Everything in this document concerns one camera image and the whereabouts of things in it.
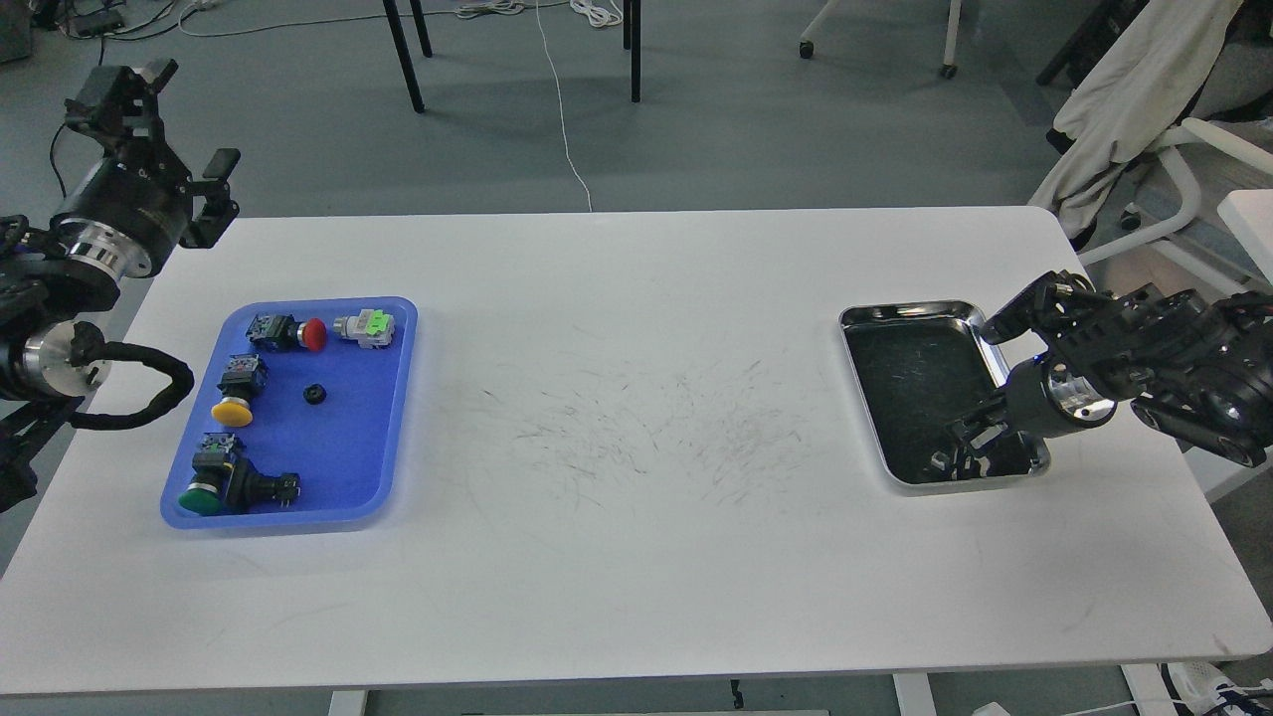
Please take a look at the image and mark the white office chair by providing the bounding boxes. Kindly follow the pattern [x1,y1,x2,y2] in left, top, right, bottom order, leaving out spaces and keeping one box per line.
[1077,117,1270,296]

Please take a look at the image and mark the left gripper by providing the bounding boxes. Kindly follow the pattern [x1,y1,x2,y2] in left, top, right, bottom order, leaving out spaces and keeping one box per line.
[50,59,242,279]

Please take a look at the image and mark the yellow push button switch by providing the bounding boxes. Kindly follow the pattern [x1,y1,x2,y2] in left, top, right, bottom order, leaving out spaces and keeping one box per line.
[210,353,269,428]

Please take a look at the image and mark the white cable on floor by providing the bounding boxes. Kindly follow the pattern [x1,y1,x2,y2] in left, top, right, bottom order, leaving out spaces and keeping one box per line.
[179,0,628,213]

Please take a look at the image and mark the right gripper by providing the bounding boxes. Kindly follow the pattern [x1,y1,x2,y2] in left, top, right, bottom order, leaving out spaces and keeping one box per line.
[925,358,1116,483]

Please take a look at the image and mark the green push button switch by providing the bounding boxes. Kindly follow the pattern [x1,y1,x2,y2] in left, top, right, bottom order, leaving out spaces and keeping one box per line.
[177,432,242,516]

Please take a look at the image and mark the green and grey switch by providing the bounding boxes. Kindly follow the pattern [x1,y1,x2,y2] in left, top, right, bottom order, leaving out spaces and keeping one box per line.
[331,308,396,350]

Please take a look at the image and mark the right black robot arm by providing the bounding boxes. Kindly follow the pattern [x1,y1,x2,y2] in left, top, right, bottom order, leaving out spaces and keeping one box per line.
[922,271,1272,480]

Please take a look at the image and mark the small black gear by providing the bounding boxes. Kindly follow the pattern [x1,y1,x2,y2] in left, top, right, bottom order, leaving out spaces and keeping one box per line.
[300,383,328,405]

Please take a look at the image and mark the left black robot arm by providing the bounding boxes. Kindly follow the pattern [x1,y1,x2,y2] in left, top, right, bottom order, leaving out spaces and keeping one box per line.
[1,59,241,510]

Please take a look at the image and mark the black selector switch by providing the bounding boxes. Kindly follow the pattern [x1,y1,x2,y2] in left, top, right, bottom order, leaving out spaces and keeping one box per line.
[227,459,300,515]

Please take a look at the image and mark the blue plastic tray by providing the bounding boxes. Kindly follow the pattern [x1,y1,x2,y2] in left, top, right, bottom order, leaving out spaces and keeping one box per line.
[160,297,418,529]

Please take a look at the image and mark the red push button switch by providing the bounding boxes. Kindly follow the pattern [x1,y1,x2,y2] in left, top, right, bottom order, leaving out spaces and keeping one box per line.
[244,313,328,353]

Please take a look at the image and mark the black table legs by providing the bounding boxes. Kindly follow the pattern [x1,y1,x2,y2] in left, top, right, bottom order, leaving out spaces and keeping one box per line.
[382,1,642,113]

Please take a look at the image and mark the steel tray with black mat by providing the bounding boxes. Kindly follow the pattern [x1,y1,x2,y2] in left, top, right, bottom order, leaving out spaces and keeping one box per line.
[839,299,1051,496]

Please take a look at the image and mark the beige cloth on chair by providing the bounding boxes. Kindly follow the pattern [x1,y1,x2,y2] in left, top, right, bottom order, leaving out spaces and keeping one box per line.
[1030,1,1242,248]

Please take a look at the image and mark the black cable on floor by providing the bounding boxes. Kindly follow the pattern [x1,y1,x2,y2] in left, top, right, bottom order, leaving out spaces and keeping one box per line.
[20,0,210,231]

